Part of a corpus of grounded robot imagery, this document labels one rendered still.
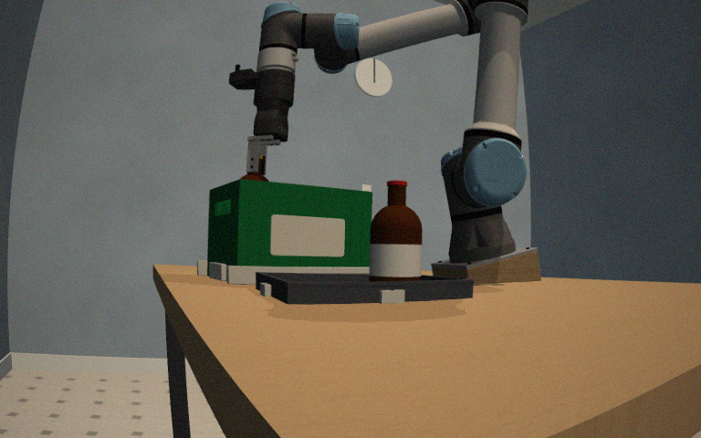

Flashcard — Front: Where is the brown bottle with blue label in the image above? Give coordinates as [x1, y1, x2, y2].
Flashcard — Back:
[240, 155, 269, 182]

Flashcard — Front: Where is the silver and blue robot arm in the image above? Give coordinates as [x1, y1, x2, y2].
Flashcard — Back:
[259, 0, 528, 264]

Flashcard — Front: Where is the brown glass bottle with white label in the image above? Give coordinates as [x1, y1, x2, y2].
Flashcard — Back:
[369, 181, 423, 282]

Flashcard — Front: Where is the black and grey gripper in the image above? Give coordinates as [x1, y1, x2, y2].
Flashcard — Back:
[229, 47, 298, 175]

